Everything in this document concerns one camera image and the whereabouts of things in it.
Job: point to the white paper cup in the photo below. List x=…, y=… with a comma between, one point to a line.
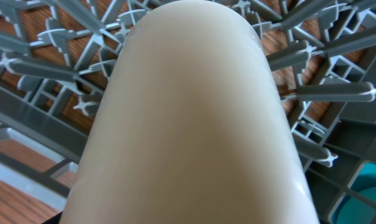
x=191, y=129

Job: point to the grey plastic dish rack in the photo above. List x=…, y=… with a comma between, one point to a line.
x=55, y=68

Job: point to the teal plastic tray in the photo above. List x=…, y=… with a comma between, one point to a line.
x=357, y=209

